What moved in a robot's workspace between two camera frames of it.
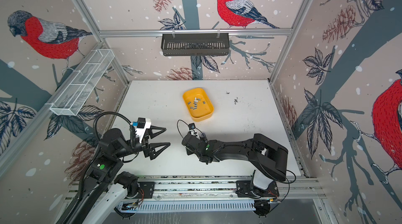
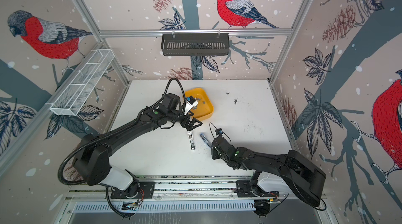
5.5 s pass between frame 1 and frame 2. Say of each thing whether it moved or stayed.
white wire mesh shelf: stayed
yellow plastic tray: stayed
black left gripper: moved
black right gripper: moved
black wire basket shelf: stayed
